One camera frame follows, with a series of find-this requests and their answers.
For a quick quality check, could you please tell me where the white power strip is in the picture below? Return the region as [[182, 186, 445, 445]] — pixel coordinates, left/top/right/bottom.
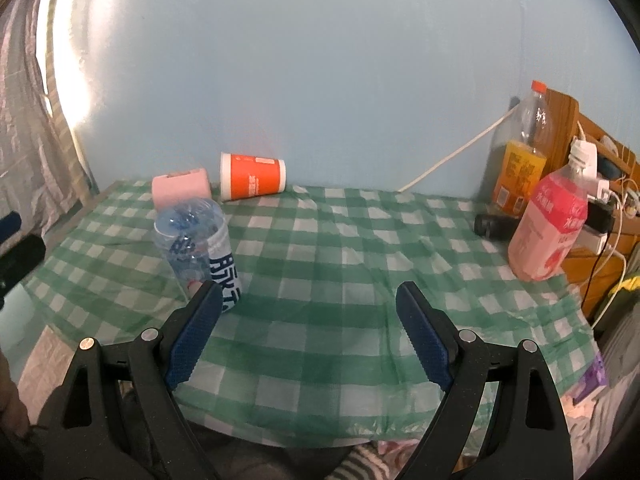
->
[[570, 175, 621, 257]]

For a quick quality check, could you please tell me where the black charger plug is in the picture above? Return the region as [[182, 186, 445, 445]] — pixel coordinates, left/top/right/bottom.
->
[[586, 199, 620, 231]]

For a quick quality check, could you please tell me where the purple packet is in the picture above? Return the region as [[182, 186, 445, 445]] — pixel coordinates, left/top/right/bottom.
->
[[571, 351, 609, 407]]

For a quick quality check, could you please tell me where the striped cloth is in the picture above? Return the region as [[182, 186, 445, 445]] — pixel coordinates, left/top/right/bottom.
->
[[324, 439, 427, 480]]

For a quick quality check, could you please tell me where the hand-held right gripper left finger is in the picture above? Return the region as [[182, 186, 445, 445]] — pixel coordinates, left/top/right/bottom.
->
[[36, 280, 224, 480]]

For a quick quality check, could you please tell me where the orange paper cup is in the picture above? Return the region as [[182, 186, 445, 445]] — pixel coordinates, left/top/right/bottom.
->
[[220, 152, 288, 202]]

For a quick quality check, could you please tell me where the thin white charging cable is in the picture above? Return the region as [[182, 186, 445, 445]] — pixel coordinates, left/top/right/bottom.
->
[[592, 180, 632, 332]]

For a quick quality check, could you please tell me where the wooden headboard shelf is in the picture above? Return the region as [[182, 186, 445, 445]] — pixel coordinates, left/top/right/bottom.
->
[[544, 87, 640, 322]]

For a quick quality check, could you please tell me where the thick white cable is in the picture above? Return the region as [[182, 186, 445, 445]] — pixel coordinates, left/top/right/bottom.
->
[[397, 109, 522, 194]]

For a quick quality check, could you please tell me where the pink cup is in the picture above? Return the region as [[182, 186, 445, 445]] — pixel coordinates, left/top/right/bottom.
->
[[151, 167, 214, 212]]

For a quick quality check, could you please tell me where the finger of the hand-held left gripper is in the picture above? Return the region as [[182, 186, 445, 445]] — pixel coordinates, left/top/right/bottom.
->
[[0, 211, 24, 242], [0, 234, 47, 295]]

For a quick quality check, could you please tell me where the thin black cable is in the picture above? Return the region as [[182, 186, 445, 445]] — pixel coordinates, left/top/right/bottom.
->
[[581, 252, 603, 313]]

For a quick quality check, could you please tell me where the orange juice bottle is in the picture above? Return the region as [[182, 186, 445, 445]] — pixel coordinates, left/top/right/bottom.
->
[[489, 80, 555, 219]]

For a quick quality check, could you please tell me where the grey striped curtain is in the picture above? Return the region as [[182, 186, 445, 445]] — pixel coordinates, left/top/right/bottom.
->
[[0, 0, 102, 257]]

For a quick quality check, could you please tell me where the pink drink bottle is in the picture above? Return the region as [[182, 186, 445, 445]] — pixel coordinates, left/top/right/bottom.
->
[[507, 140, 599, 282]]

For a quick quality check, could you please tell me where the pale striped bedding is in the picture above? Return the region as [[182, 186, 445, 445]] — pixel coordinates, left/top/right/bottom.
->
[[559, 310, 640, 480]]

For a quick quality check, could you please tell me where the clear water bottle blue label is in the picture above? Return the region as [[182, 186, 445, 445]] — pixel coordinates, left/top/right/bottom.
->
[[153, 198, 245, 314]]

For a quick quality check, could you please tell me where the small black case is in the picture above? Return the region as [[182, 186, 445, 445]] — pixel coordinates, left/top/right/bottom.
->
[[474, 213, 524, 240]]

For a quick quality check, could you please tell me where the green checked tablecloth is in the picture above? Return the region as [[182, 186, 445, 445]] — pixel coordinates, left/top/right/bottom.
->
[[24, 179, 609, 450]]

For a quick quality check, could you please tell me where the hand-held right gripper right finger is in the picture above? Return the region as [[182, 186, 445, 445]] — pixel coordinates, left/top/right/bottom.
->
[[395, 281, 575, 480]]

